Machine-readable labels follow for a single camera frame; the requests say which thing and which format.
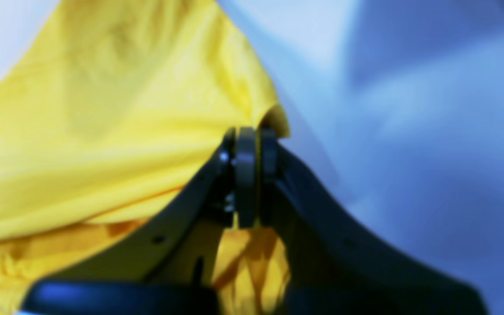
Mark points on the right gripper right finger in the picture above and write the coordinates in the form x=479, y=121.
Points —
x=337, y=266

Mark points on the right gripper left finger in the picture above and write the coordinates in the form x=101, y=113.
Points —
x=166, y=266

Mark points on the orange t-shirt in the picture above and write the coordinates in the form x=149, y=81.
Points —
x=104, y=120

